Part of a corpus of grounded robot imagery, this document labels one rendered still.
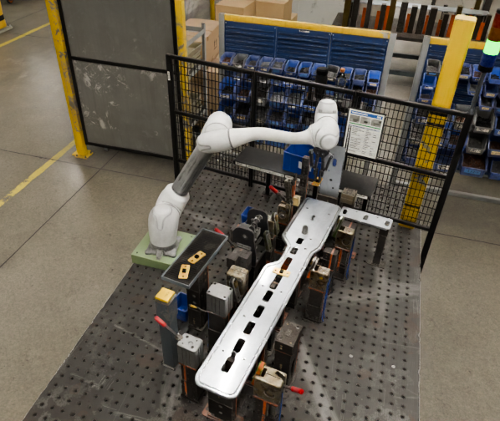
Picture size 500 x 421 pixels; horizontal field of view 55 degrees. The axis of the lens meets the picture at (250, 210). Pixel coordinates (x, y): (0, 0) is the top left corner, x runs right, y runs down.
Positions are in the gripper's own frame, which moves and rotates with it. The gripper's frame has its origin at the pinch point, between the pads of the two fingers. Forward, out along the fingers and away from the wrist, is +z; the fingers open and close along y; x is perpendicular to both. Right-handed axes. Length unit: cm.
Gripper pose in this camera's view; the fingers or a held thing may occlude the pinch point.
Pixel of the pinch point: (318, 174)
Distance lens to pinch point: 254.7
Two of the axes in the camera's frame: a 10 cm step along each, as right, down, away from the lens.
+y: 9.1, 2.7, -3.1
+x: 4.1, -5.4, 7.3
